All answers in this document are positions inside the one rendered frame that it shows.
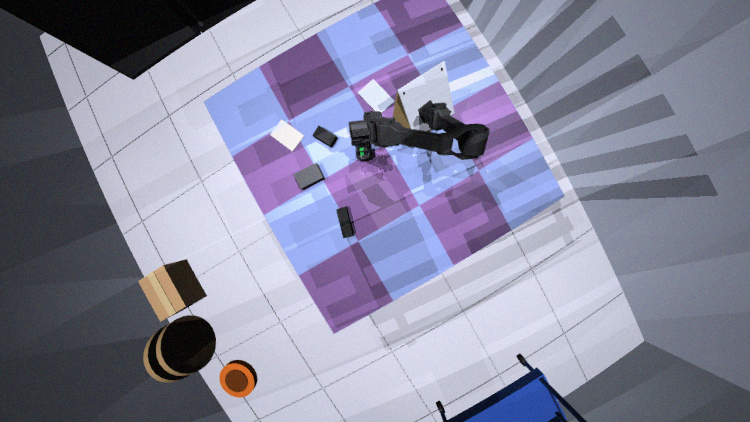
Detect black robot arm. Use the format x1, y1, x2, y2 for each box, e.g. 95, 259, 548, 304
348, 100, 490, 160

